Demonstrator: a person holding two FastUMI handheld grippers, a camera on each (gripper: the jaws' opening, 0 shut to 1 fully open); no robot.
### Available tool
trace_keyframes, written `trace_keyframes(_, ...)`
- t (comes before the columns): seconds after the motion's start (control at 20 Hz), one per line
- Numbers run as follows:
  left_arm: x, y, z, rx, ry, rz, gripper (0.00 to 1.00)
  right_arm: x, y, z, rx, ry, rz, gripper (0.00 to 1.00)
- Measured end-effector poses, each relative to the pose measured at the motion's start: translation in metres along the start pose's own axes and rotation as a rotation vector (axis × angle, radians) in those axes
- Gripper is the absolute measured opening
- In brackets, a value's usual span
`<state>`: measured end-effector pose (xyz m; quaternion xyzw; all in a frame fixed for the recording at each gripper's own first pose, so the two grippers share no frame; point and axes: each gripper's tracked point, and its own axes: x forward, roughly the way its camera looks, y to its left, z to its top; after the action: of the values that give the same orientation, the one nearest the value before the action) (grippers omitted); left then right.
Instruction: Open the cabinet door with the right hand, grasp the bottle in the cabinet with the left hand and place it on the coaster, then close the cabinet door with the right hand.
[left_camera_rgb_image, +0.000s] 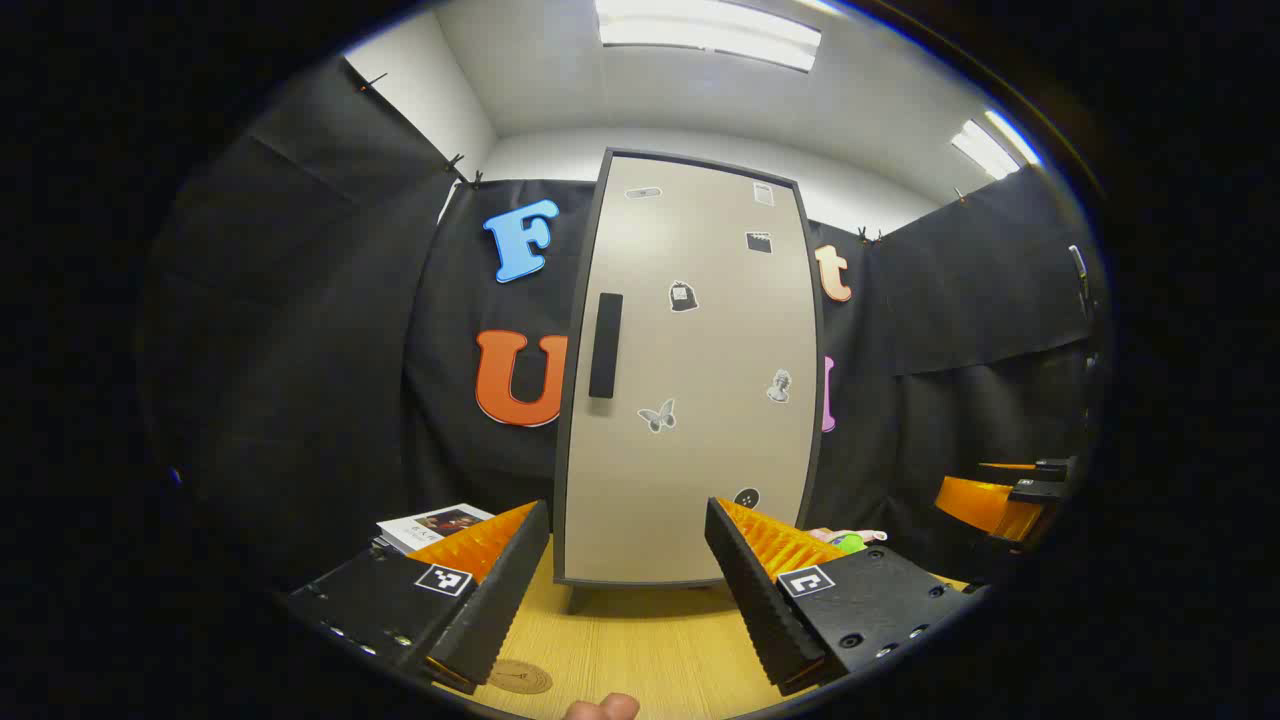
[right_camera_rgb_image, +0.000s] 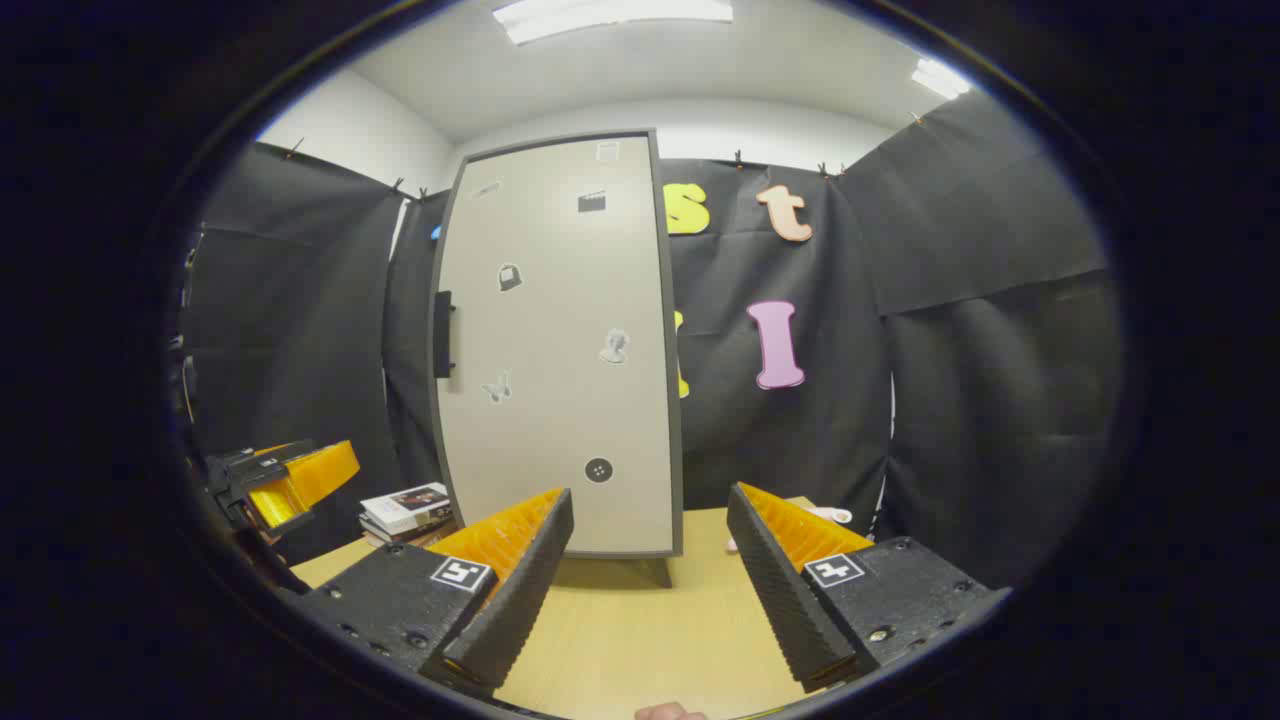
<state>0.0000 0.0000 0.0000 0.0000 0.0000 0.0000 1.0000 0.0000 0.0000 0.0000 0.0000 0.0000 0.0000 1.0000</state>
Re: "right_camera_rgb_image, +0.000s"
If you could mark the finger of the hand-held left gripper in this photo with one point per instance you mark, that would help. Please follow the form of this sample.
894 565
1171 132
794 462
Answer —
320 470

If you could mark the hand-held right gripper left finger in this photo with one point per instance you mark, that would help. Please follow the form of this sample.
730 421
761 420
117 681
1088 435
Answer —
520 600

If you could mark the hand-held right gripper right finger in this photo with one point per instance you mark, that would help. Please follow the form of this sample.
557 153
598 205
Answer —
770 600

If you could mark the grey cabinet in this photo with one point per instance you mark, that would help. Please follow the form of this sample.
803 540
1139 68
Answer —
658 571

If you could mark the light grey cabinet door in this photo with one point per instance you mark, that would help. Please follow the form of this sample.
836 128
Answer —
560 330

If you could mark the brown book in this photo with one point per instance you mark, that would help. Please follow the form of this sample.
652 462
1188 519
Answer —
425 535

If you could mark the black backdrop cloth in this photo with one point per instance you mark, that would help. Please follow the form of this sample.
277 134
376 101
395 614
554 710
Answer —
950 350

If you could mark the long ceiling light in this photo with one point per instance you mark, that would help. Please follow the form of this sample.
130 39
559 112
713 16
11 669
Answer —
610 15

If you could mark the small ceiling light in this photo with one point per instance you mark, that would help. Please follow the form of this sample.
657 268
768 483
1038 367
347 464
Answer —
940 78

